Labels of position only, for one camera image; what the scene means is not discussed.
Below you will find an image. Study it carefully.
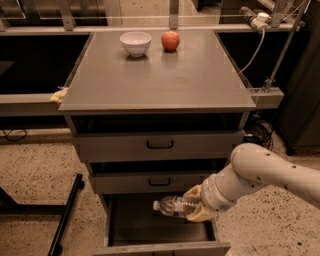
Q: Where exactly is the white ceramic bowl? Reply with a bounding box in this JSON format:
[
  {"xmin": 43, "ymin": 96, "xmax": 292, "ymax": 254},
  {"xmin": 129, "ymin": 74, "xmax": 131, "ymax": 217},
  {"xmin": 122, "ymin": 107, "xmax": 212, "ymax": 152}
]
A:
[{"xmin": 120, "ymin": 31, "xmax": 152, "ymax": 57}]

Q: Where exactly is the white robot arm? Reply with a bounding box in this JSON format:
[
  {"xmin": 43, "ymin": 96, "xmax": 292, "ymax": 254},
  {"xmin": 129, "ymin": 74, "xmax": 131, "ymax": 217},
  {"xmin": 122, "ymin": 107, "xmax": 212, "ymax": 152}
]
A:
[{"xmin": 184, "ymin": 143, "xmax": 320, "ymax": 222}]

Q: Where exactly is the red apple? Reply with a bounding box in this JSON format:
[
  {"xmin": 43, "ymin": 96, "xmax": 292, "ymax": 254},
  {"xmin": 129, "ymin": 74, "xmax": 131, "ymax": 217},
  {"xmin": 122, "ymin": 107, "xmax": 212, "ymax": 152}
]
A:
[{"xmin": 161, "ymin": 31, "xmax": 180, "ymax": 51}]

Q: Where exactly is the black floor stand bar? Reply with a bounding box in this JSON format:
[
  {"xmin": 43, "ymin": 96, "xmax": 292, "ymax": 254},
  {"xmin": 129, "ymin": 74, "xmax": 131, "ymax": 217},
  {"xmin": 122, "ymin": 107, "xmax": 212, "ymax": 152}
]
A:
[{"xmin": 0, "ymin": 173, "xmax": 85, "ymax": 256}]

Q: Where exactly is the top grey drawer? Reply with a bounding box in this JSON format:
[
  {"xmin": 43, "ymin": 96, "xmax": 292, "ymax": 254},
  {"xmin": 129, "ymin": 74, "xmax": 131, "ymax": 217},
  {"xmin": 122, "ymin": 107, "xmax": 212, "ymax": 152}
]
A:
[{"xmin": 73, "ymin": 130, "xmax": 244, "ymax": 163}]

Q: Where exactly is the white power cable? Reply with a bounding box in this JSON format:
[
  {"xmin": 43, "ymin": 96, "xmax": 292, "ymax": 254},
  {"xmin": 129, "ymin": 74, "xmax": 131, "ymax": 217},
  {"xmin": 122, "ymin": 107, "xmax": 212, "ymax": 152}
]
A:
[{"xmin": 237, "ymin": 28, "xmax": 266, "ymax": 75}]

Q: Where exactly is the yellow tape wad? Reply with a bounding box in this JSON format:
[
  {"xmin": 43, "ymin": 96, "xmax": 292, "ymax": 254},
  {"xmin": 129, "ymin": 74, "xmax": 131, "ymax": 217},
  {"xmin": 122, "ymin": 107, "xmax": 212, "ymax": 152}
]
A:
[{"xmin": 50, "ymin": 88, "xmax": 68, "ymax": 104}]

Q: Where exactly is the black cable bundle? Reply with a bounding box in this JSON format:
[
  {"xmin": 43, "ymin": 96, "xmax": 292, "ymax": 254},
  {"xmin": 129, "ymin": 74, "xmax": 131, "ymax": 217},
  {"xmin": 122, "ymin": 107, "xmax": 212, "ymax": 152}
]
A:
[{"xmin": 243, "ymin": 119, "xmax": 274, "ymax": 151}]

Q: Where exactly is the black cable loop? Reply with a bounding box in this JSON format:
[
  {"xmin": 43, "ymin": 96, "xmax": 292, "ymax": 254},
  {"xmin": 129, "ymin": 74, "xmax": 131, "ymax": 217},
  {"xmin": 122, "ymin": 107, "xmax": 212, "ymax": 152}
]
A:
[{"xmin": 1, "ymin": 128, "xmax": 28, "ymax": 142}]

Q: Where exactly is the dark grey cabinet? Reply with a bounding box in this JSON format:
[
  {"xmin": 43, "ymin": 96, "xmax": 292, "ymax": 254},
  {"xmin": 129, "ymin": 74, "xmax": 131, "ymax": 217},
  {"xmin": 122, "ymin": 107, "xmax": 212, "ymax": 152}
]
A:
[{"xmin": 276, "ymin": 0, "xmax": 320, "ymax": 155}]

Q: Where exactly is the grey drawer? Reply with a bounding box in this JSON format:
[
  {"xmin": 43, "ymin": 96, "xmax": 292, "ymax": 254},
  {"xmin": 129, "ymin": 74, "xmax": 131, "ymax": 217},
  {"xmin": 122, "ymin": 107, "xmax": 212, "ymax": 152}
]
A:
[
  {"xmin": 73, "ymin": 130, "xmax": 244, "ymax": 163},
  {"xmin": 89, "ymin": 171, "xmax": 211, "ymax": 194},
  {"xmin": 93, "ymin": 193, "xmax": 231, "ymax": 256}
]

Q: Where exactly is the grey drawer cabinet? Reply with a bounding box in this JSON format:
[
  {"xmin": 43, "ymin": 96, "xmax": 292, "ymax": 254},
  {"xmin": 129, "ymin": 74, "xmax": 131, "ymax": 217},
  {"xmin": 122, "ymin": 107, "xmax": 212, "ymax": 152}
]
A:
[{"xmin": 58, "ymin": 29, "xmax": 257, "ymax": 256}]

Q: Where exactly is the clear plastic water bottle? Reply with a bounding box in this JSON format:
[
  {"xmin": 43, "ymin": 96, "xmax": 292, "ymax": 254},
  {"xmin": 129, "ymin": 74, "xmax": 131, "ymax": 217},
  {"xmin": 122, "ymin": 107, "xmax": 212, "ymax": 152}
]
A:
[{"xmin": 153, "ymin": 196, "xmax": 199, "ymax": 218}]

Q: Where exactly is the bottom grey drawer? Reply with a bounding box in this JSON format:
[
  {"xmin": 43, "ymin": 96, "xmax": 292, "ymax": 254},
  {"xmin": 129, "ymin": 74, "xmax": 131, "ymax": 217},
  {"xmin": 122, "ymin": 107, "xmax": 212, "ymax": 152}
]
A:
[{"xmin": 93, "ymin": 193, "xmax": 231, "ymax": 256}]

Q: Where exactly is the middle grey drawer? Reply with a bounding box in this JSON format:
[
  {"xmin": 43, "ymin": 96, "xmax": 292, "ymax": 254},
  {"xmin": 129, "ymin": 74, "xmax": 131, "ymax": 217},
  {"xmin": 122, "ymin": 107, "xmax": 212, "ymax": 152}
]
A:
[{"xmin": 89, "ymin": 171, "xmax": 211, "ymax": 194}]

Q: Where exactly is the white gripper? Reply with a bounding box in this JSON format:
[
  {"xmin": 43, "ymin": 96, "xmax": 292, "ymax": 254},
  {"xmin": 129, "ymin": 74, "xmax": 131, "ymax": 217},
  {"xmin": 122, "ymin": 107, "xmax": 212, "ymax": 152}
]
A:
[{"xmin": 183, "ymin": 174, "xmax": 235, "ymax": 222}]

